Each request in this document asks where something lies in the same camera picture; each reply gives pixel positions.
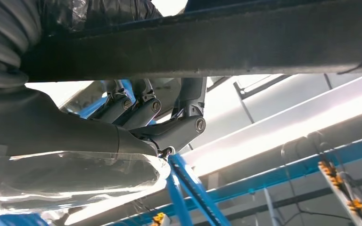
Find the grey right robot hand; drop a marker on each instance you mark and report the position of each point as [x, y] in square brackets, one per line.
[43, 131]

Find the blue metal shelf rack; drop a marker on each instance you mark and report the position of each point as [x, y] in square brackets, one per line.
[293, 171]

